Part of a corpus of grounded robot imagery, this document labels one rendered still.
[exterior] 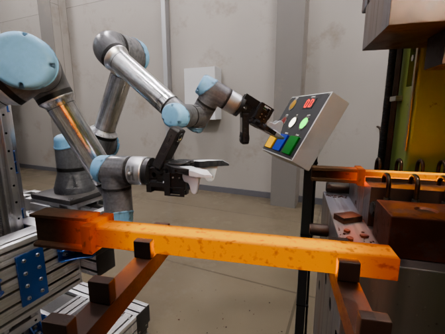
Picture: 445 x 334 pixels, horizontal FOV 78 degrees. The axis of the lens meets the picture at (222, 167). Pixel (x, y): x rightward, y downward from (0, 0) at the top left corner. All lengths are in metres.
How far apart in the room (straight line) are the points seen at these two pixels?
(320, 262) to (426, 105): 0.63
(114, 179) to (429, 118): 0.81
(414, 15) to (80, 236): 0.60
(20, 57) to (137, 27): 4.09
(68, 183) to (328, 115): 1.00
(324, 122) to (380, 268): 0.78
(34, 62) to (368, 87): 3.24
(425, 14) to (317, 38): 3.08
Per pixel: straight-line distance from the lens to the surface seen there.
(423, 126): 0.87
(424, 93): 0.87
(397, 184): 0.63
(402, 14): 0.59
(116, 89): 1.20
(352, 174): 0.64
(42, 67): 0.72
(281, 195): 3.45
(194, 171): 0.61
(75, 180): 1.21
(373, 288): 0.49
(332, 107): 1.06
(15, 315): 1.20
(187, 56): 4.18
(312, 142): 1.03
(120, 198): 0.78
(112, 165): 0.75
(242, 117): 0.99
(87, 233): 0.36
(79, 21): 5.64
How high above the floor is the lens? 1.13
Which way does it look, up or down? 11 degrees down
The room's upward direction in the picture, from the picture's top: straight up
